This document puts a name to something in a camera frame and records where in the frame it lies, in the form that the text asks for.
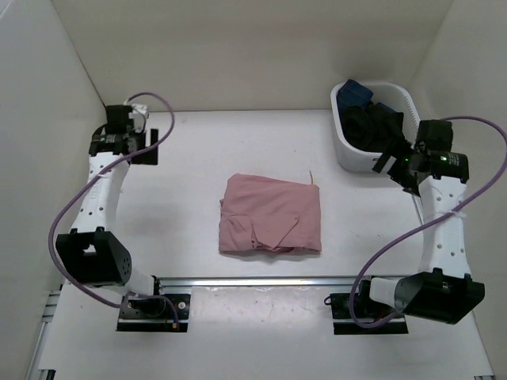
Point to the aluminium table frame rail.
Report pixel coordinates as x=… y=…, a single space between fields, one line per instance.
x=284 y=281

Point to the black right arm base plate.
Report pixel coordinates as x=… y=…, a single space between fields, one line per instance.
x=366 y=311

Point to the white plastic basket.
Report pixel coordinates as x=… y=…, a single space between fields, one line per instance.
x=392 y=95

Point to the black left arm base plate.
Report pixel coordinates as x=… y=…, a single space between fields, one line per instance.
x=139 y=315

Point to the pink trousers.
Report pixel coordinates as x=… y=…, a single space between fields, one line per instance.
x=264 y=214

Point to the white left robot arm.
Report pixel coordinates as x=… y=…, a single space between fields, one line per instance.
x=90 y=252

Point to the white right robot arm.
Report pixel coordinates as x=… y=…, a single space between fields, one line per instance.
x=442 y=289

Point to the left side aluminium rail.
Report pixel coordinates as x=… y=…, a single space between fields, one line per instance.
x=34 y=372

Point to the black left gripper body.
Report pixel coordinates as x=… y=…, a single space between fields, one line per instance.
x=140 y=138

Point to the black folded garment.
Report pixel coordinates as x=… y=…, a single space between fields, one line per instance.
x=372 y=129

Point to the blue folded garment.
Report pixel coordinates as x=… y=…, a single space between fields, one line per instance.
x=353 y=94

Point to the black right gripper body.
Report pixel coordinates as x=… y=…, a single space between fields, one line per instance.
x=398 y=172

